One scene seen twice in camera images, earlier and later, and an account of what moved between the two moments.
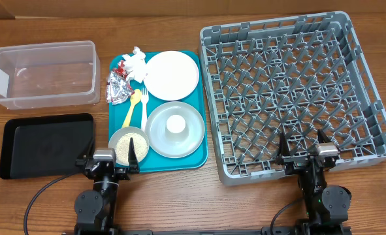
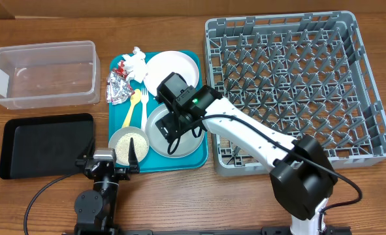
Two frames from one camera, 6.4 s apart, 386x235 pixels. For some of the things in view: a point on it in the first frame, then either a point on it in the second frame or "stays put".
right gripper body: [295, 162] to [173, 124]
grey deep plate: [175, 129] stays put
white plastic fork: [144, 100] stays put
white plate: [171, 76] stays put
